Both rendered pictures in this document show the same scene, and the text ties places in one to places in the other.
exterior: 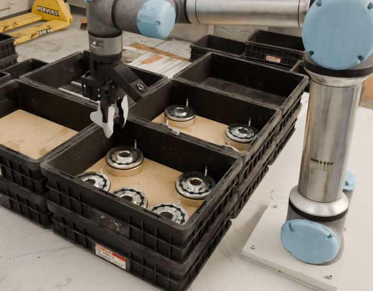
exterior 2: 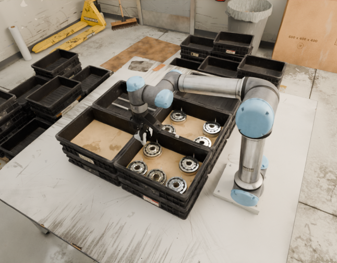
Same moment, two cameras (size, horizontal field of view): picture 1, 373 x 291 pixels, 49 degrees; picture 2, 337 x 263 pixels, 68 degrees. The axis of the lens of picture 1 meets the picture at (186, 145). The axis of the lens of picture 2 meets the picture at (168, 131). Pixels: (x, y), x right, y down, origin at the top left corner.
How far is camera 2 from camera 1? 0.38 m
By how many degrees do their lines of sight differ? 12
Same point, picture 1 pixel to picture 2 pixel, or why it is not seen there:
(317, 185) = (246, 176)
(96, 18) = (134, 98)
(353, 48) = (259, 130)
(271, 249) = (228, 191)
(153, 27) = (163, 105)
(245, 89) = not seen: hidden behind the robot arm
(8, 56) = (75, 65)
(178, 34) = (171, 27)
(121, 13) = (146, 98)
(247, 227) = (216, 177)
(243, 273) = (214, 204)
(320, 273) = not seen: hidden behind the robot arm
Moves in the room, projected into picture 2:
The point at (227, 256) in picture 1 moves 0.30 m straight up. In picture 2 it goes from (206, 195) to (211, 160)
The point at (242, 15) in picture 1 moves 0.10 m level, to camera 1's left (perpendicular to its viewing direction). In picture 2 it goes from (207, 92) to (182, 93)
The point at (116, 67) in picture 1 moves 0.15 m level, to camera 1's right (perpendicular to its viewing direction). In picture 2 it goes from (145, 116) to (179, 116)
